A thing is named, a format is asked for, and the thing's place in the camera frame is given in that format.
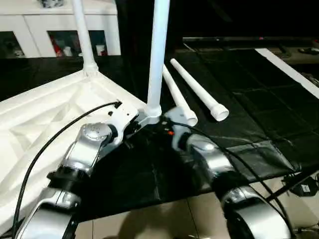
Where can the white plastic table leg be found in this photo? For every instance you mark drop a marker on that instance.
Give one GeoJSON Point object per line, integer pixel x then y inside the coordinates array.
{"type": "Point", "coordinates": [178, 97]}
{"type": "Point", "coordinates": [158, 55]}
{"type": "Point", "coordinates": [199, 89]}
{"type": "Point", "coordinates": [83, 35]}

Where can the white plastic table top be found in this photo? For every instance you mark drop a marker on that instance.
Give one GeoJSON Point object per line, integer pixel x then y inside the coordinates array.
{"type": "Point", "coordinates": [50, 119]}

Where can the black work mat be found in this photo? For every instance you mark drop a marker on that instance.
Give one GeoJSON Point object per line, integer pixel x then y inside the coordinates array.
{"type": "Point", "coordinates": [249, 124]}

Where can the white glass-door cabinet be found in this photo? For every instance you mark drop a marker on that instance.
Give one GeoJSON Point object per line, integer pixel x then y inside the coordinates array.
{"type": "Point", "coordinates": [55, 22]}

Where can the large black cabinet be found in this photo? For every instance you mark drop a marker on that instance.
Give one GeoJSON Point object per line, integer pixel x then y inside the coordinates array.
{"type": "Point", "coordinates": [234, 17]}

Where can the small grey metal object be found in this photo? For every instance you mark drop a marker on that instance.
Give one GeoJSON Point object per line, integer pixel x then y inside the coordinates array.
{"type": "Point", "coordinates": [52, 2]}

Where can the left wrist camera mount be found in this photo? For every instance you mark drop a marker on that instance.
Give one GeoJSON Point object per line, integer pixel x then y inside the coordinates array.
{"type": "Point", "coordinates": [122, 117]}

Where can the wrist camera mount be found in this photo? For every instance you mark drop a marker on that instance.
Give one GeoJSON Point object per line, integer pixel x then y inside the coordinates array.
{"type": "Point", "coordinates": [122, 117]}
{"type": "Point", "coordinates": [174, 115]}

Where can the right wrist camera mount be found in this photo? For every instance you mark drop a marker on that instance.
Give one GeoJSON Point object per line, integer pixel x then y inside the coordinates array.
{"type": "Point", "coordinates": [174, 115]}

